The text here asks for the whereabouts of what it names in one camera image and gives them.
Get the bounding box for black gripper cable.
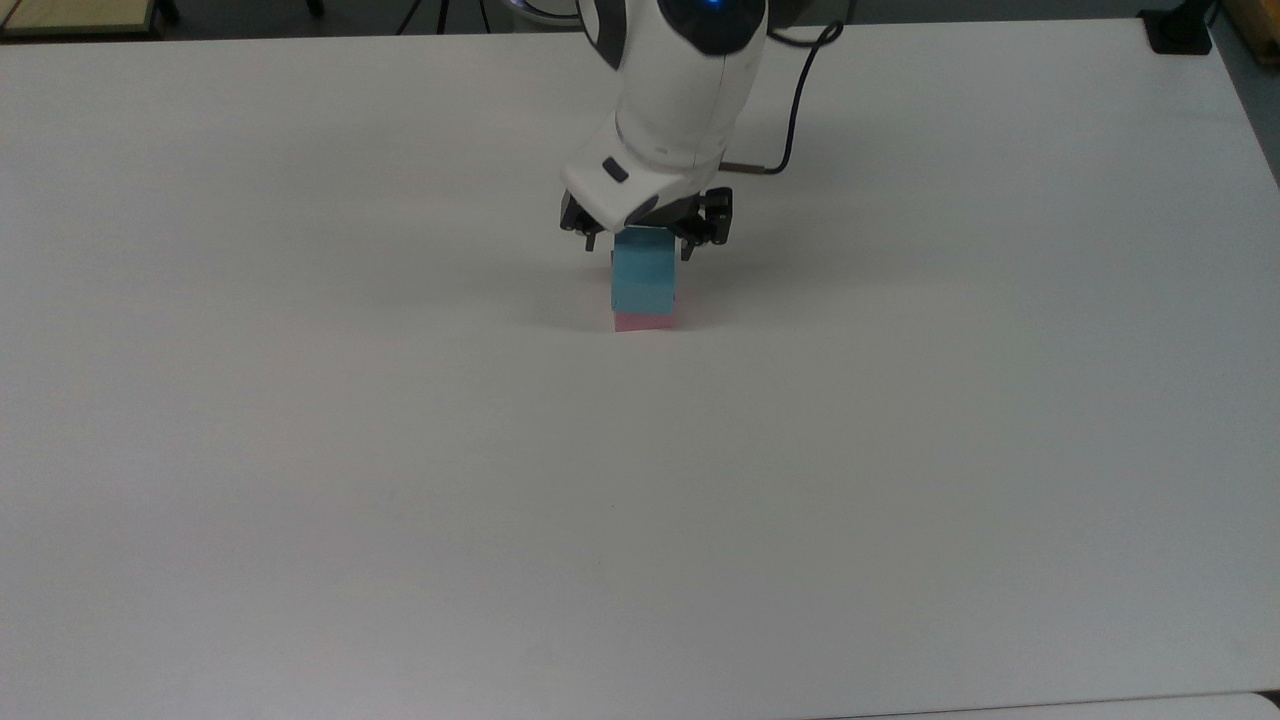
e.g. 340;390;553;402
718;20;846;177

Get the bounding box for black tripod legs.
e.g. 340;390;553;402
397;0;453;36

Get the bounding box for blue foam cube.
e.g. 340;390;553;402
609;227;681;317

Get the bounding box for wooden side table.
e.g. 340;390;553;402
0;0;169;42

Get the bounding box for wooden board edge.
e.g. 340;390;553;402
1218;0;1280;67

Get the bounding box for black table clamp mount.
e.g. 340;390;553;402
1139;0;1217;56

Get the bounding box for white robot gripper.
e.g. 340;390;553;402
557;112;735;264

